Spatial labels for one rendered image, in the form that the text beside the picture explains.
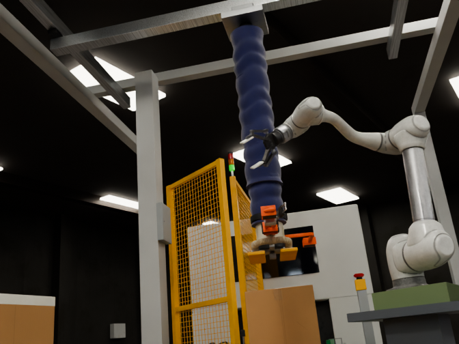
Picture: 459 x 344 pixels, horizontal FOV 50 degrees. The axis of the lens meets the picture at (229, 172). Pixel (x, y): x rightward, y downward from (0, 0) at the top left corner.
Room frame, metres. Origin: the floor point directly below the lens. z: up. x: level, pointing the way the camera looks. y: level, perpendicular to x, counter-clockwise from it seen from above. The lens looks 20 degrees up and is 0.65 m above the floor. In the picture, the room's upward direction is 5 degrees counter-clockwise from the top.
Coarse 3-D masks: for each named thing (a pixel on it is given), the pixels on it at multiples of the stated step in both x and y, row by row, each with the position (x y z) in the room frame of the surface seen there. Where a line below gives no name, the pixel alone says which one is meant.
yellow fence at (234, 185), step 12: (240, 192) 4.50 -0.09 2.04; (240, 204) 4.45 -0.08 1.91; (240, 228) 4.33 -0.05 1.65; (252, 228) 5.01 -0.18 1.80; (240, 240) 4.16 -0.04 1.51; (240, 252) 4.16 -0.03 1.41; (240, 264) 4.17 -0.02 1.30; (240, 276) 4.17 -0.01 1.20; (240, 288) 4.17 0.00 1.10; (252, 288) 4.65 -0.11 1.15
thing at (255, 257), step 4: (252, 252) 2.83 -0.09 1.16; (256, 252) 2.82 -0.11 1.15; (260, 252) 2.82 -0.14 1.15; (264, 252) 2.82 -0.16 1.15; (248, 256) 2.88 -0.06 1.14; (252, 256) 2.86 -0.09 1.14; (256, 256) 2.88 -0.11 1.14; (260, 256) 2.89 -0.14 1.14; (264, 256) 2.91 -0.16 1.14; (252, 260) 3.01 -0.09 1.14; (256, 260) 3.02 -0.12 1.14; (260, 260) 3.04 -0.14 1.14; (264, 260) 3.05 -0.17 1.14
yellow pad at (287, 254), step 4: (284, 248) 2.82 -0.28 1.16; (288, 248) 2.81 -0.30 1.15; (292, 248) 2.81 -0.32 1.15; (296, 248) 2.81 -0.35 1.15; (280, 252) 2.87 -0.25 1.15; (284, 252) 2.83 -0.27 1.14; (288, 252) 2.84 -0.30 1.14; (292, 252) 2.85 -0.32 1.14; (296, 252) 2.87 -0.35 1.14; (280, 256) 2.98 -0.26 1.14; (284, 256) 2.97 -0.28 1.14; (288, 256) 2.98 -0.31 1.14; (292, 256) 3.00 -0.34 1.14; (280, 260) 3.12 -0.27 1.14; (284, 260) 3.13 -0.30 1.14; (288, 260) 3.14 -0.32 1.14
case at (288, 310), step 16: (288, 288) 2.91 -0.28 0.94; (304, 288) 2.90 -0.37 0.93; (256, 304) 2.94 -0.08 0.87; (272, 304) 2.92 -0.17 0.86; (288, 304) 2.91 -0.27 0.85; (304, 304) 2.90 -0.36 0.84; (256, 320) 2.94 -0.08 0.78; (272, 320) 2.93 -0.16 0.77; (288, 320) 2.91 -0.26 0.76; (304, 320) 2.90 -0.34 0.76; (256, 336) 2.94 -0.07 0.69; (272, 336) 2.93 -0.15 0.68; (288, 336) 2.92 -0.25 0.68; (304, 336) 2.91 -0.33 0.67
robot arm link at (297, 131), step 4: (288, 120) 2.24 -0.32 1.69; (288, 124) 2.24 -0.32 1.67; (292, 124) 2.22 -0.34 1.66; (292, 128) 2.24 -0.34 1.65; (296, 128) 2.23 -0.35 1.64; (300, 128) 2.23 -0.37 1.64; (304, 128) 2.23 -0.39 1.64; (308, 128) 2.31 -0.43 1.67; (292, 132) 2.25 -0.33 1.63; (296, 132) 2.26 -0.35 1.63; (300, 132) 2.26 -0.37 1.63; (296, 136) 2.29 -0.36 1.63
